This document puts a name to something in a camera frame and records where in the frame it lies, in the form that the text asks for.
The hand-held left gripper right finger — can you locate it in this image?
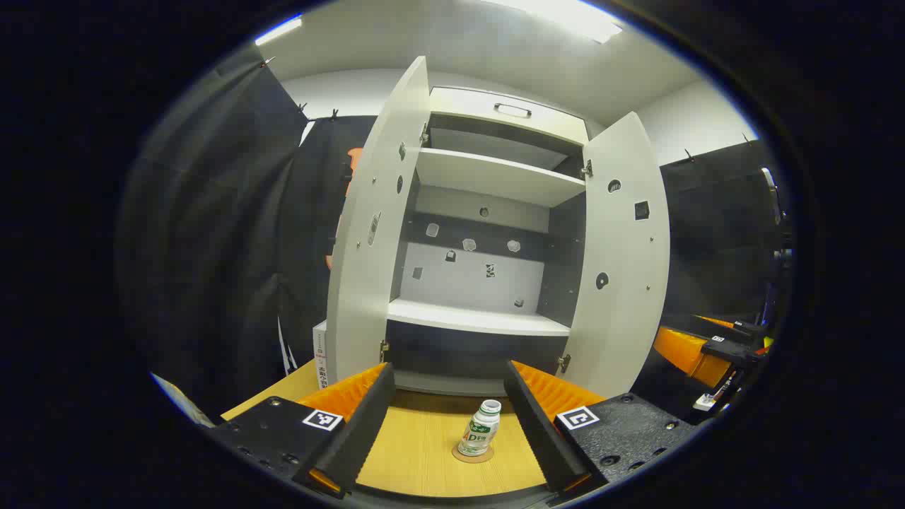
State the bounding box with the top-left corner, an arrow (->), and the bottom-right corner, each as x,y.
503,359 -> 701,496

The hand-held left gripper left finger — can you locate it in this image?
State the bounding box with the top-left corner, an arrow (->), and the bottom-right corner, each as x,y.
209,362 -> 397,499

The white drink bottle green label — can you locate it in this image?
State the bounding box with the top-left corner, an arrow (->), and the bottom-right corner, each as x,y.
457,399 -> 503,457

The white cabinet door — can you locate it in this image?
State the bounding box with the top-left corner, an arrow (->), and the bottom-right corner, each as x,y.
325,55 -> 431,390
564,111 -> 671,400

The round cork coaster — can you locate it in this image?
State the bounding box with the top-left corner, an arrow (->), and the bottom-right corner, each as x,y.
451,442 -> 496,464

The white book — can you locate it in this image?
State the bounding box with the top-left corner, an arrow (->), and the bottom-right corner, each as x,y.
313,320 -> 330,391

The black backdrop cloth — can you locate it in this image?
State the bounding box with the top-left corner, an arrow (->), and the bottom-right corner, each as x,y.
117,42 -> 789,425

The white cabinet with shelves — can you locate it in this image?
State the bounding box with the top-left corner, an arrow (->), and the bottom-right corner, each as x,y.
385,113 -> 591,397

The white cabinet drawer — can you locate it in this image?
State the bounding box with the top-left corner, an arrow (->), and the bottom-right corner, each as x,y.
429,86 -> 590,146

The wide ceiling light panel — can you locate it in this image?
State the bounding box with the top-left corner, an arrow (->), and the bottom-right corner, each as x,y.
488,0 -> 624,45

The narrow ceiling light strip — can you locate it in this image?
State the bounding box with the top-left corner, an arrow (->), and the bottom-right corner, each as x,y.
253,14 -> 305,47

